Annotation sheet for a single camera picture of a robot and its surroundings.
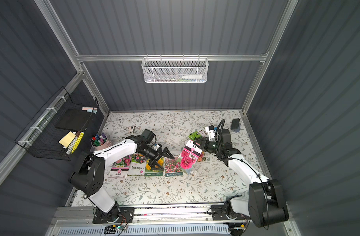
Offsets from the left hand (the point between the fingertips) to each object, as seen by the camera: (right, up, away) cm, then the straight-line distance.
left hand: (169, 165), depth 78 cm
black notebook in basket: (-49, +24, -3) cm, 55 cm away
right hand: (+14, +11, +3) cm, 18 cm away
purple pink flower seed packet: (-31, -5, +10) cm, 33 cm away
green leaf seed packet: (+16, +14, +27) cm, 34 cm away
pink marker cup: (-44, +11, +10) cm, 46 cm away
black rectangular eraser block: (+48, +21, +33) cm, 62 cm away
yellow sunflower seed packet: (-13, -7, +11) cm, 18 cm away
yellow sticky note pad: (-48, +15, -9) cm, 51 cm away
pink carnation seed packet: (+12, +5, +1) cm, 13 cm away
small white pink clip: (-31, +19, +29) cm, 47 cm away
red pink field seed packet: (+1, -5, +11) cm, 12 cm away
